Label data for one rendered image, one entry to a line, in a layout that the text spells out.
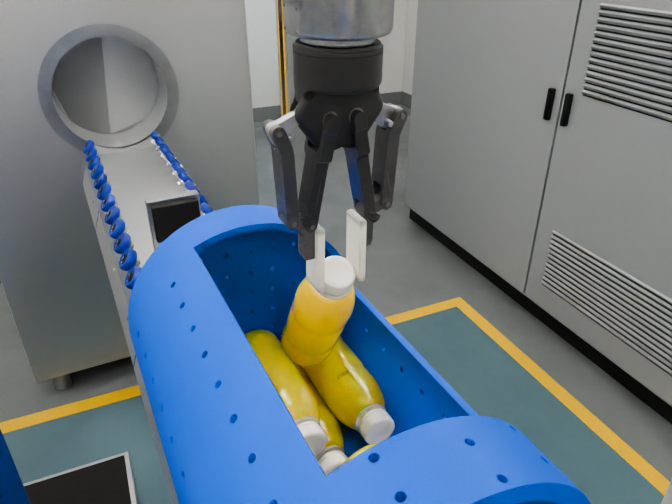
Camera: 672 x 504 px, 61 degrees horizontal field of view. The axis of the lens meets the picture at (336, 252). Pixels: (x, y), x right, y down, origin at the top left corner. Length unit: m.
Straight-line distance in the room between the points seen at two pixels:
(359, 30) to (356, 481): 0.32
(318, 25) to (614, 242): 1.92
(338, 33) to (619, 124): 1.80
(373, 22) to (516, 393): 1.98
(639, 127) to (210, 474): 1.88
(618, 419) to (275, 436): 2.00
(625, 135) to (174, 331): 1.83
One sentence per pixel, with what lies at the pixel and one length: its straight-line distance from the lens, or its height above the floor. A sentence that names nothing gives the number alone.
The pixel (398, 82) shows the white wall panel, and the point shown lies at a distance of 5.83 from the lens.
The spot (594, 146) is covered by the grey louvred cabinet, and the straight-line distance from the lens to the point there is 2.27.
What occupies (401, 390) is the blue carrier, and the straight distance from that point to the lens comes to 0.69.
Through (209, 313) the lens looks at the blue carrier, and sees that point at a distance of 0.55.
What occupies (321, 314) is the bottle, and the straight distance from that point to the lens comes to 0.59.
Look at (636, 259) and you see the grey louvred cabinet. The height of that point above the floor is 0.54.
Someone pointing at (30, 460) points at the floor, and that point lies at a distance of 2.24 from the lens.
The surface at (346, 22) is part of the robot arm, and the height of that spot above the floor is 1.47.
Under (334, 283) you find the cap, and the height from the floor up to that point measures 1.22.
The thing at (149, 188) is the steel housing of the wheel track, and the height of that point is 0.93.
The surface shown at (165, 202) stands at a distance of 1.13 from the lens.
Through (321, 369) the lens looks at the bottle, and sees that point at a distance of 0.71.
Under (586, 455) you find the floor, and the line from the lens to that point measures 2.18.
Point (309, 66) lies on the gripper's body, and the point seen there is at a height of 1.43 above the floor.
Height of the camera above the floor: 1.53
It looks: 29 degrees down
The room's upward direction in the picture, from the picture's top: straight up
